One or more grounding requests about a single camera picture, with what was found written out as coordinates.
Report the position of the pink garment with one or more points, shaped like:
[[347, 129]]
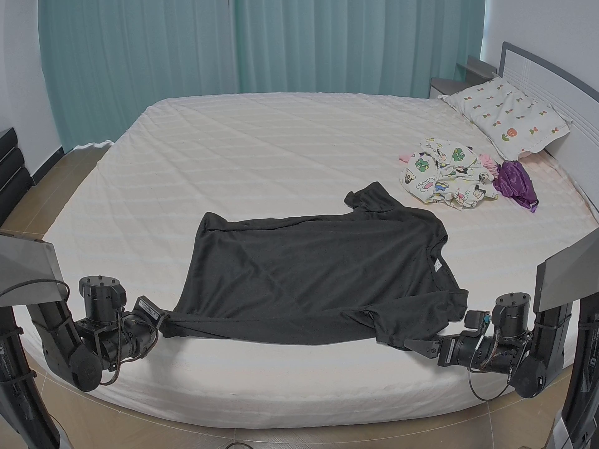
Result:
[[488, 162]]

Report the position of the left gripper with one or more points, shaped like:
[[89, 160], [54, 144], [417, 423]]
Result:
[[135, 339]]

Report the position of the black T-shirt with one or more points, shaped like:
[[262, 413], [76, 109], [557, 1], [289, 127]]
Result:
[[304, 274]]

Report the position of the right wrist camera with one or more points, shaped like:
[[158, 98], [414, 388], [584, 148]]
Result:
[[476, 321]]

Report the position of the bed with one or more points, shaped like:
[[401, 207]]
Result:
[[280, 157]]

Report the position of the grey bedside table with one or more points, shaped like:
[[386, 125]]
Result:
[[447, 84]]

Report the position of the purple garment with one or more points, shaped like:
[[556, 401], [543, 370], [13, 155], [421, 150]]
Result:
[[514, 180]]

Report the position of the white printed pillow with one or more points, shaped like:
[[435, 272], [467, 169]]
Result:
[[510, 110]]

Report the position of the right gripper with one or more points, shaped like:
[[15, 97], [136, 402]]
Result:
[[461, 351]]

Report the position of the dark grey chest of drawers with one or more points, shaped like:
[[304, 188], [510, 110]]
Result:
[[11, 171]]

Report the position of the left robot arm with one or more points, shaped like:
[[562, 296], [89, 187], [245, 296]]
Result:
[[61, 344]]

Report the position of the white printed pyjama top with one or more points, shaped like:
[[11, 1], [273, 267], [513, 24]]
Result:
[[440, 180]]

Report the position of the blue-green curtain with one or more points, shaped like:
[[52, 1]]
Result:
[[351, 31], [140, 40]]

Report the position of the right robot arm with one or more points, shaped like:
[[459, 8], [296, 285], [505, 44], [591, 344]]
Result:
[[550, 339]]

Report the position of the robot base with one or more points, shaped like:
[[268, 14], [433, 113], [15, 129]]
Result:
[[564, 437]]

